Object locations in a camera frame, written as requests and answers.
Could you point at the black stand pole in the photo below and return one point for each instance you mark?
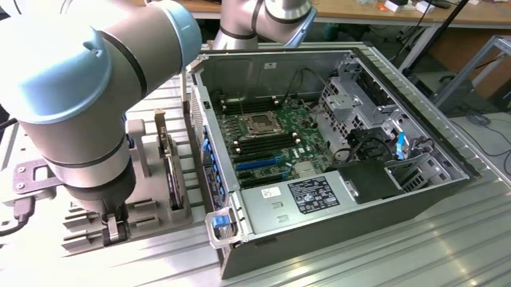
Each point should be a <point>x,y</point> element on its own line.
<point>433,39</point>

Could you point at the metal disk bay cage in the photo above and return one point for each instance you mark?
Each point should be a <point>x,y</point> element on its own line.
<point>352,104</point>

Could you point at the graphics card with metal bracket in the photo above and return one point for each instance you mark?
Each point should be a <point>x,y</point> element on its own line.
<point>170,155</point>

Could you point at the grey parts rack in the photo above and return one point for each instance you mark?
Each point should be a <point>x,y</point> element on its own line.
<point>151,179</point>

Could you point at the wooden desk with white frame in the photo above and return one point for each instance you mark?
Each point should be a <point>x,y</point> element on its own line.
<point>400,16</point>

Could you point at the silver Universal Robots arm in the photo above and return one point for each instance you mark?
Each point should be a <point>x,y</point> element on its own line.
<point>73,89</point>

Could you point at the black plastic air shroud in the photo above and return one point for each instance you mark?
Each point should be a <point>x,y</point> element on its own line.
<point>372,182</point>

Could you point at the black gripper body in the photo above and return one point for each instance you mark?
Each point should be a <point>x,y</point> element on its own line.
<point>94,198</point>

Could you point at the green motherboard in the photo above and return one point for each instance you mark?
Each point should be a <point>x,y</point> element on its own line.
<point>296,149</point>

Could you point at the blue expansion slot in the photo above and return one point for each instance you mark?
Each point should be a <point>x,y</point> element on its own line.
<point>256,163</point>

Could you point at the black expansion slot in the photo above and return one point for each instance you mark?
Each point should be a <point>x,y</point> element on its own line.
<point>262,180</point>

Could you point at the case latch with blue tab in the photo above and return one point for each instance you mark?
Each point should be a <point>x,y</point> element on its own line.
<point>220,227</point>

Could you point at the open black PC case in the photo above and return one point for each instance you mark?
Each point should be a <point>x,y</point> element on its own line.
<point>360,227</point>

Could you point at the aluminium profile frame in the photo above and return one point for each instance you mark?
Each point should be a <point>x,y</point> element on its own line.
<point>472,65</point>

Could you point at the CPU socket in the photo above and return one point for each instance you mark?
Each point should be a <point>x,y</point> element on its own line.
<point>261,124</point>

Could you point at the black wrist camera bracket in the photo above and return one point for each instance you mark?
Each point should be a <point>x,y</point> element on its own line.
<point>29,176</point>

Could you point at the black RAM slot bank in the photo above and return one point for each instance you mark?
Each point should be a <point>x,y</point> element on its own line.
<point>266,143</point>
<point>248,106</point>

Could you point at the silver power supply with label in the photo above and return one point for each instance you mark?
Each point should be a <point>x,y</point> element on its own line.
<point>288,206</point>

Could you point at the silver chipset heatsink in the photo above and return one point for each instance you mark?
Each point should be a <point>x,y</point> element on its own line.
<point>306,169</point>

